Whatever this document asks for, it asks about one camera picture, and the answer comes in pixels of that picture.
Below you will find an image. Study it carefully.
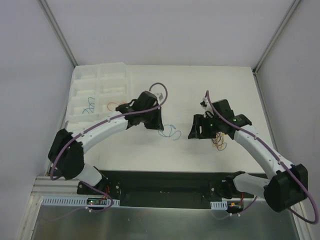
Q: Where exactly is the coloured cable bundle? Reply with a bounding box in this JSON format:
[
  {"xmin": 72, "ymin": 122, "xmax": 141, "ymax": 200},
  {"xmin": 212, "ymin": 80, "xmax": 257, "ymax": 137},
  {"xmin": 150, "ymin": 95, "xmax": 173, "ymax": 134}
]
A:
[{"xmin": 211, "ymin": 132, "xmax": 228, "ymax": 152}]

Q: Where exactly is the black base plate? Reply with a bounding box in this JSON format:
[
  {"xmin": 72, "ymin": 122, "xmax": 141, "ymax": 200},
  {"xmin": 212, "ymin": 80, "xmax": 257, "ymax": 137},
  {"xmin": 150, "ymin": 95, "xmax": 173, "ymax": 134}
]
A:
[{"xmin": 76, "ymin": 169, "xmax": 253, "ymax": 208}]

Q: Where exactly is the white foam tray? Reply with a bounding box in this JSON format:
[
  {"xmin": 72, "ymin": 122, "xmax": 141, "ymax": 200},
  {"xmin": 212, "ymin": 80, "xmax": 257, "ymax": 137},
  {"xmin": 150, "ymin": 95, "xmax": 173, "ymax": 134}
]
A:
[{"xmin": 65, "ymin": 62, "xmax": 132, "ymax": 125}]

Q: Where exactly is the white cable duct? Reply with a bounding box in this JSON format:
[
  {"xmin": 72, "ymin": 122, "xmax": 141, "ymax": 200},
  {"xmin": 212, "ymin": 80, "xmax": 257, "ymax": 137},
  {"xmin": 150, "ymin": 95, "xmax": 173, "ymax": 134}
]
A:
[
  {"xmin": 42, "ymin": 196, "xmax": 120, "ymax": 208},
  {"xmin": 210, "ymin": 200, "xmax": 228, "ymax": 211}
]

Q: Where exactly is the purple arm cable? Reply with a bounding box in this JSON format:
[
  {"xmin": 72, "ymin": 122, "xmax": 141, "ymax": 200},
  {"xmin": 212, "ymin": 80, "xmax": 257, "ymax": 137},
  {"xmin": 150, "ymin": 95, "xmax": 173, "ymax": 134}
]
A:
[
  {"xmin": 204, "ymin": 90, "xmax": 319, "ymax": 224},
  {"xmin": 49, "ymin": 82, "xmax": 169, "ymax": 213}
]

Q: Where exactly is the left aluminium frame post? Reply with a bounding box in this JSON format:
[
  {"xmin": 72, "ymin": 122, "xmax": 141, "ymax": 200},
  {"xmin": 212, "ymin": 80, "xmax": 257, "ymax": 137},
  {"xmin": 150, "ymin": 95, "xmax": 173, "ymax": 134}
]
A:
[{"xmin": 38, "ymin": 0, "xmax": 78, "ymax": 68}]

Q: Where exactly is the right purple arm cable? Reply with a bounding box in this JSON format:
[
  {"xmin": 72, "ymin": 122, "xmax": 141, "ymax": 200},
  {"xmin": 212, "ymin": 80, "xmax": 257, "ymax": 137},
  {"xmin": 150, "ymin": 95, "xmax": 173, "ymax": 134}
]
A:
[{"xmin": 204, "ymin": 90, "xmax": 319, "ymax": 224}]

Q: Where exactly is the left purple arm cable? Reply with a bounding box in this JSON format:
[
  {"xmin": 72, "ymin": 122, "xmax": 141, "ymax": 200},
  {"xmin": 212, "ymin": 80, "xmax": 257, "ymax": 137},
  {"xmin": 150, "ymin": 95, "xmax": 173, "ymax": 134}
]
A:
[{"xmin": 49, "ymin": 82, "xmax": 169, "ymax": 213}]

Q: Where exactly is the aluminium frame post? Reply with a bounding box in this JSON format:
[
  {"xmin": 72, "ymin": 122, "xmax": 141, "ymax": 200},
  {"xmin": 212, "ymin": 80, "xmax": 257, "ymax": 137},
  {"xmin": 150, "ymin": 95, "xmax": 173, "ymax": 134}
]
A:
[
  {"xmin": 38, "ymin": 0, "xmax": 78, "ymax": 68},
  {"xmin": 252, "ymin": 0, "xmax": 302, "ymax": 75}
]

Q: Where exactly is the right white cable duct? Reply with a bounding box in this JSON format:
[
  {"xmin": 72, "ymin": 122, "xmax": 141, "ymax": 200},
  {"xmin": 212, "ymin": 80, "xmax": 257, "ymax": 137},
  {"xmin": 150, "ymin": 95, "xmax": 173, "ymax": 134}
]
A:
[{"xmin": 210, "ymin": 200, "xmax": 228, "ymax": 211}]

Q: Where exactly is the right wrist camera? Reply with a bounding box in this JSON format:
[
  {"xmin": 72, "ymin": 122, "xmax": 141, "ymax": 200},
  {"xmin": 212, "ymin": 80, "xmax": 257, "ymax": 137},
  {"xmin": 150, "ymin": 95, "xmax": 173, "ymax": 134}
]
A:
[{"xmin": 200, "ymin": 97, "xmax": 214, "ymax": 116}]

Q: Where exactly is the left white cable duct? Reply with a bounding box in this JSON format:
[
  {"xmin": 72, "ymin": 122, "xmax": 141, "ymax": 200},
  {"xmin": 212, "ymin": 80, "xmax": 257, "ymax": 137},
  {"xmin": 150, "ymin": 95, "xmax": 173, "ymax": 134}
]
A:
[{"xmin": 42, "ymin": 196, "xmax": 120, "ymax": 208}]

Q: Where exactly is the right aluminium frame post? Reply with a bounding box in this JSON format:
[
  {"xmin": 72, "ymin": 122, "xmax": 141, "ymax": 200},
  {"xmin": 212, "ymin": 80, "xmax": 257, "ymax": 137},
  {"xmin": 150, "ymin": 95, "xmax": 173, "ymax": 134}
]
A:
[{"xmin": 252, "ymin": 0, "xmax": 302, "ymax": 75}]

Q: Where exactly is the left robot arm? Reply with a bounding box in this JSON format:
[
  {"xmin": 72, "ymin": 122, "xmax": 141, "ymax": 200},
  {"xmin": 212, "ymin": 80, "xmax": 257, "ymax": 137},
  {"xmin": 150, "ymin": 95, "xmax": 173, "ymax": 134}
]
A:
[{"xmin": 48, "ymin": 91, "xmax": 164, "ymax": 195}]

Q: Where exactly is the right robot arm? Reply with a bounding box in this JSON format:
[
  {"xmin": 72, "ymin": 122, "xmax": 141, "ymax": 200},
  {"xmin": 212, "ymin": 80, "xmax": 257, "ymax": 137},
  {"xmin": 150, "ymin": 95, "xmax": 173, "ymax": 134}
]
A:
[{"xmin": 188, "ymin": 97, "xmax": 308, "ymax": 213}]

